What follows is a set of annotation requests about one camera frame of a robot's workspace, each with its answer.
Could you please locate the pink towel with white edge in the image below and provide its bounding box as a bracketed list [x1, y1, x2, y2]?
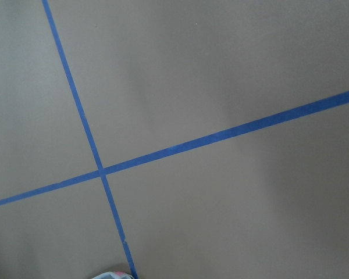
[92, 271, 134, 279]

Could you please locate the blue tape line crosswise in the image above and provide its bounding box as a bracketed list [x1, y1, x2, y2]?
[0, 91, 349, 206]

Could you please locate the blue tape line lengthwise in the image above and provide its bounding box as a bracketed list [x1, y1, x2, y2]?
[42, 0, 138, 278]

